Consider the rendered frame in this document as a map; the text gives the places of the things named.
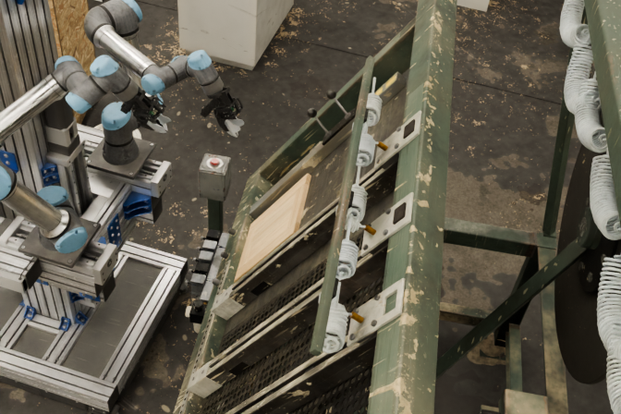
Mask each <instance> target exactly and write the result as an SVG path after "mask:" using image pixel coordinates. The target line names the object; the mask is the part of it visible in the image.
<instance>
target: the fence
mask: <svg viewBox="0 0 621 414"><path fill-rule="evenodd" d="M394 76H396V77H395V80H394V81H393V82H392V83H391V84H390V85H389V86H387V87H386V83H387V82H388V81H389V80H390V79H391V78H390V79H389V80H388V81H387V82H386V83H385V84H384V85H383V86H382V87H383V89H382V92H381V93H380V94H379V97H380V98H381V99H382V101H383V102H382V106H384V105H385V104H386V103H387V102H388V101H389V100H390V99H392V98H393V97H394V96H395V95H396V94H397V93H398V92H399V91H401V90H402V89H403V88H404V87H405V84H406V77H404V76H403V75H401V74H400V73H399V72H396V73H395V75H394ZM394 76H393V77H394ZM382 87H381V88H382ZM385 87H386V88H385ZM381 88H380V89H381ZM380 89H378V90H380ZM378 90H377V91H378ZM377 91H376V92H377ZM376 92H375V93H376ZM375 93H374V94H375ZM354 120H355V118H354V119H352V120H351V121H350V122H349V123H348V124H347V125H346V126H345V127H344V128H342V129H341V130H340V131H339V132H338V133H337V134H336V135H335V136H334V137H333V138H332V139H330V140H329V141H328V142H327V143H326V144H325V145H324V146H323V142H321V143H320V144H318V145H317V146H316V147H315V148H314V149H313V150H312V151H311V152H310V153H309V154H308V155H306V156H305V157H304V158H303V159H302V160H301V161H300V162H299V163H298V164H297V165H296V166H294V167H293V168H292V169H291V170H290V171H289V172H288V173H287V174H286V175H285V176H284V177H282V178H281V179H280V180H279V181H278V182H277V183H276V184H275V185H274V186H273V187H272V188H271V189H269V190H268V191H267V192H266V193H265V194H264V195H263V196H262V197H261V198H260V199H259V200H257V201H256V202H255V203H254V204H253V205H252V206H251V208H250V214H249V215H250V216H252V217H253V218H255V219H257V218H258V217H259V216H261V215H262V214H263V213H264V212H265V211H266V210H267V209H268V208H270V207H271V206H272V205H273V204H274V203H275V202H276V201H277V200H279V199H280V198H281V197H282V196H283V195H284V194H285V193H286V192H288V191H289V190H290V189H291V188H292V187H293V186H294V185H295V184H297V183H298V182H299V181H300V180H301V179H302V178H303V177H304V176H306V175H307V174H308V173H309V172H310V171H311V170H312V169H313V168H314V167H315V166H316V165H317V164H318V163H320V162H321V161H322V160H323V159H324V158H325V157H326V156H327V155H329V154H330V153H331V152H332V151H333V150H334V149H335V148H336V147H338V146H339V145H340V144H341V143H342V142H343V141H344V140H345V139H347V138H348V137H349V136H350V135H351V134H352V125H353V123H354Z"/></svg>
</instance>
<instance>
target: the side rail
mask: <svg viewBox="0 0 621 414"><path fill-rule="evenodd" d="M415 23H416V17H415V18H414V19H412V20H411V21H410V22H409V24H408V25H407V26H406V27H405V28H404V29H403V30H402V31H400V32H399V33H398V34H397V36H396V37H394V38H393V39H392V40H391V41H390V42H389V43H388V44H387V45H386V46H385V47H384V48H383V49H382V50H381V51H380V52H379V53H378V54H377V55H376V56H375V57H374V58H375V60H374V66H373V72H372V76H371V86H370V91H369V93H371V90H372V84H373V78H376V82H375V90H374V92H376V91H377V90H378V89H380V88H381V87H382V86H383V85H384V84H385V83H386V82H387V81H388V80H389V79H390V78H392V77H393V76H394V75H395V73H396V72H399V73H400V74H401V75H402V74H403V73H404V72H405V71H406V70H407V69H408V68H410V60H411V53H412V45H413V38H414V30H415ZM364 68H365V66H364V67H363V68H362V69H361V70H360V71H359V72H358V73H357V74H356V75H355V76H354V77H353V78H352V79H351V80H350V81H349V82H348V83H347V84H346V85H345V86H344V87H343V88H342V89H341V90H340V91H339V92H338V93H337V94H336V97H335V98H336V100H337V101H338V102H340V104H341V105H342V106H343V108H344V109H345V110H346V111H347V113H349V112H350V111H352V110H353V109H354V108H355V107H356V106H358V100H359V92H360V87H361V82H362V77H363V72H364ZM317 117H318V119H319V120H320V121H321V123H322V124H323V125H324V127H325V128H326V129H327V131H329V130H331V129H332V128H333V127H334V126H335V125H336V124H337V123H339V122H340V121H341V120H342V119H343V118H344V117H345V114H344V112H343V111H342V110H341V108H340V107H339V106H338V105H337V103H336V102H335V101H334V99H333V100H329V101H328V102H327V103H326V104H325V105H324V106H323V107H322V108H321V109H320V110H319V111H318V112H317ZM325 134H326V133H325V131H324V130H323V128H322V127H321V126H320V125H319V123H318V122H317V121H316V120H315V118H311V119H310V120H309V121H308V122H307V123H305V124H304V125H303V126H302V127H301V128H300V129H299V130H298V131H297V132H296V133H295V134H294V135H293V136H292V137H291V138H290V139H289V140H288V141H287V142H286V143H285V144H284V145H283V146H282V147H281V148H280V149H279V150H278V151H277V152H275V153H274V154H273V155H272V156H271V157H270V158H269V159H268V160H267V161H266V162H265V163H264V164H263V165H262V168H261V171H260V175H261V176H263V177H265V178H267V179H268V180H269V181H271V182H272V183H274V184H276V183H277V182H278V181H279V180H280V179H281V178H282V177H284V176H285V175H286V174H287V173H288V172H289V171H290V170H291V169H292V168H293V167H294V166H296V165H297V164H298V163H299V162H300V161H301V160H302V159H303V158H304V157H305V156H306V155H308V154H309V153H310V150H311V149H312V148H313V147H314V146H315V145H316V144H317V143H318V142H319V141H323V136H324V135H325Z"/></svg>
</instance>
